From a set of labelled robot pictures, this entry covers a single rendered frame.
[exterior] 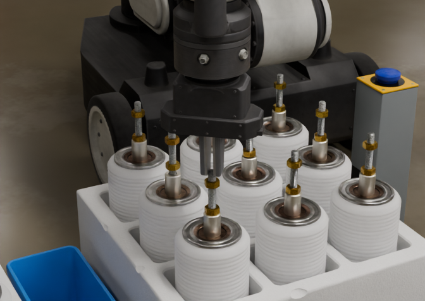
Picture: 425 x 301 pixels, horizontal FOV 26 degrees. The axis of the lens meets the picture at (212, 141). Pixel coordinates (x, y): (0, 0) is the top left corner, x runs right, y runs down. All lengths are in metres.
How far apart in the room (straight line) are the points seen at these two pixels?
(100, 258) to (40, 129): 0.73
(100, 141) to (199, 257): 0.69
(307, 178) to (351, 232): 0.12
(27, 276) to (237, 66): 0.53
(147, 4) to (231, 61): 0.93
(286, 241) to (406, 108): 0.39
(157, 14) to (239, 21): 0.89
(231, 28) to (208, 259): 0.29
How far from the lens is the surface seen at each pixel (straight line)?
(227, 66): 1.02
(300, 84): 1.79
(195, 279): 1.16
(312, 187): 1.33
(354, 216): 1.24
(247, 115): 1.07
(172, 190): 1.25
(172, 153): 1.23
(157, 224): 1.24
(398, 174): 1.53
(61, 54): 2.51
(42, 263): 1.40
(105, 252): 1.35
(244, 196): 1.27
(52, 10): 2.88
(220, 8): 0.98
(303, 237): 1.19
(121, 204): 1.35
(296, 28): 1.59
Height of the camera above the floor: 0.86
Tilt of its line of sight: 26 degrees down
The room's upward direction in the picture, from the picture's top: straight up
